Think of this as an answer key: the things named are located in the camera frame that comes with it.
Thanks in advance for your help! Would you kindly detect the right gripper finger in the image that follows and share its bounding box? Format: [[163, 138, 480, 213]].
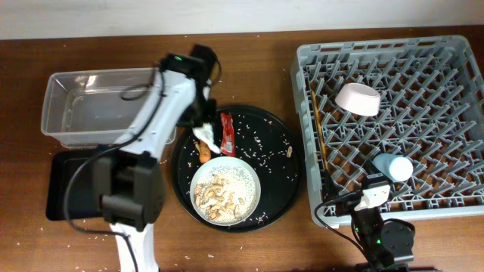
[[321, 169, 339, 199], [363, 159, 381, 175]]

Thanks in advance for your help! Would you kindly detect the white tissue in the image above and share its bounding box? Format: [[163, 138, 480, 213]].
[[192, 123, 221, 154]]

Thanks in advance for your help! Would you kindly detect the light blue cup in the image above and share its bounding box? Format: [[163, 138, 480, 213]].
[[372, 153, 414, 182]]

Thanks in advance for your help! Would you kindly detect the orange carrot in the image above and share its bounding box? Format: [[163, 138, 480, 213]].
[[199, 141, 211, 164]]

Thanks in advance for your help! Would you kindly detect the red snack wrapper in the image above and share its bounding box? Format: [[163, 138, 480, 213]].
[[220, 113, 236, 157]]

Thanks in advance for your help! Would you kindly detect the grey plate with rice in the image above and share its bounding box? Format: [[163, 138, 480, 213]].
[[190, 156, 262, 227]]

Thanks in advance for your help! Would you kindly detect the wooden chopstick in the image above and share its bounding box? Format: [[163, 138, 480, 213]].
[[311, 91, 328, 171]]

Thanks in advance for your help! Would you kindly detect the clear plastic bin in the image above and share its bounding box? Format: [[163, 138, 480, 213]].
[[41, 68, 154, 148]]

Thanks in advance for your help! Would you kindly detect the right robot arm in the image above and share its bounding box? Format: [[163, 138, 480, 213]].
[[314, 161, 416, 271]]

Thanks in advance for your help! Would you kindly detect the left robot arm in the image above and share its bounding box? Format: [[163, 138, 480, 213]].
[[92, 45, 221, 271]]

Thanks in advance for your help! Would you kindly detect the grey dishwasher rack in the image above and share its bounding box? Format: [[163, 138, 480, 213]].
[[290, 36, 483, 227]]

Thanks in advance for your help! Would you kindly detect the peanut shell right of tray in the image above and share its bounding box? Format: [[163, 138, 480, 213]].
[[286, 146, 293, 158]]

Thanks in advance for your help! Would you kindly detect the round black serving tray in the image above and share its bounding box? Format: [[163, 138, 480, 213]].
[[171, 105, 306, 233]]

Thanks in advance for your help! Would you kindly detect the black rectangular tray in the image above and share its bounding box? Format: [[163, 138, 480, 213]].
[[45, 144, 157, 221]]

